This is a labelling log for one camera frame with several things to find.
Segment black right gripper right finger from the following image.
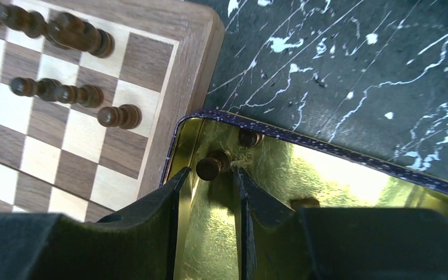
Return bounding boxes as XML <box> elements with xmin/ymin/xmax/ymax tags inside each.
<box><xmin>233</xmin><ymin>167</ymin><xmax>325</xmax><ymax>279</ymax></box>

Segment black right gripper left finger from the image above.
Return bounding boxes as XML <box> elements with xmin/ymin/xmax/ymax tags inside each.
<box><xmin>58</xmin><ymin>167</ymin><xmax>191</xmax><ymax>279</ymax></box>

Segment dark pawn chess piece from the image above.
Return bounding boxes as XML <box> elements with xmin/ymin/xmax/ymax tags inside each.
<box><xmin>97</xmin><ymin>104</ymin><xmax>142</xmax><ymax>130</ymax></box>

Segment dark knight chess piece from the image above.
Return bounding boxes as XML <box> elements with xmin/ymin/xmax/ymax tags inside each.
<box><xmin>47</xmin><ymin>12</ymin><xmax>115</xmax><ymax>58</ymax></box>

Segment gold tin with dark pieces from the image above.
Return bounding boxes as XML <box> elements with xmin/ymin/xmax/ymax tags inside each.
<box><xmin>165</xmin><ymin>111</ymin><xmax>448</xmax><ymax>279</ymax></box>

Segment wooden chess board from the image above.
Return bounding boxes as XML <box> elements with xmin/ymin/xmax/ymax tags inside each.
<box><xmin>0</xmin><ymin>1</ymin><xmax>225</xmax><ymax>222</ymax></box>

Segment dark pawn on board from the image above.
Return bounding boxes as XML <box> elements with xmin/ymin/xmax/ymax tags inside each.
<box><xmin>9</xmin><ymin>77</ymin><xmax>61</xmax><ymax>102</ymax></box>

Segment dark pawn in tin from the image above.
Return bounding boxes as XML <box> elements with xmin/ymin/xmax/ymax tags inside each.
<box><xmin>196</xmin><ymin>150</ymin><xmax>231</xmax><ymax>181</ymax></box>
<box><xmin>290</xmin><ymin>198</ymin><xmax>320</xmax><ymax>211</ymax></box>
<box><xmin>238</xmin><ymin>129</ymin><xmax>264</xmax><ymax>148</ymax></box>

